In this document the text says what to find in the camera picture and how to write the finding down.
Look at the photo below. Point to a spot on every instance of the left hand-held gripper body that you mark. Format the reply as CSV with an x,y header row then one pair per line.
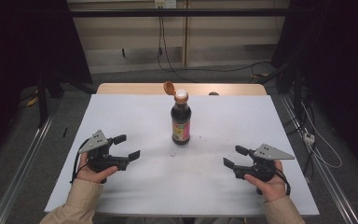
x,y
101,154

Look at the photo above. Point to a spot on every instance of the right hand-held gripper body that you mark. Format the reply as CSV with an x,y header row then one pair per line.
x,y
261,168

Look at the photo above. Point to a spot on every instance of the dark soy sauce bottle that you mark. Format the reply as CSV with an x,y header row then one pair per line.
x,y
181,119

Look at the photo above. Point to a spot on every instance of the person's left hand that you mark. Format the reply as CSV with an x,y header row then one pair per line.
x,y
88,175

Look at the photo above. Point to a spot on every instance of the person's right hand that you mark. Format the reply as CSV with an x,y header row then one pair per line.
x,y
273,189

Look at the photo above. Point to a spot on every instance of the white table sheet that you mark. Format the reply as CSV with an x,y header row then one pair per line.
x,y
155,183

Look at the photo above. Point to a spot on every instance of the wooden table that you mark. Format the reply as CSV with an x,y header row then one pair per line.
x,y
130,88

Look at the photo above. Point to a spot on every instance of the white power strip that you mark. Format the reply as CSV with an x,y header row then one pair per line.
x,y
309,138

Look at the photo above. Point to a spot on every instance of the beige panelled counter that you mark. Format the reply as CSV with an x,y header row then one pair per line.
x,y
130,37

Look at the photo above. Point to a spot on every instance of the black horizontal bar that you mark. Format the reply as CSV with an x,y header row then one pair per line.
x,y
180,12

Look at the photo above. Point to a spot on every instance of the black curtain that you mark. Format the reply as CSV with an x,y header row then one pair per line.
x,y
338,46
18,40

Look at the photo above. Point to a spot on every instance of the aluminium floor rail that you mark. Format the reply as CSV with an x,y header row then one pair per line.
x,y
326,177
21,171

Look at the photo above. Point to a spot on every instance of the white wall socket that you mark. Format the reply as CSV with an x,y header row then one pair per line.
x,y
165,3

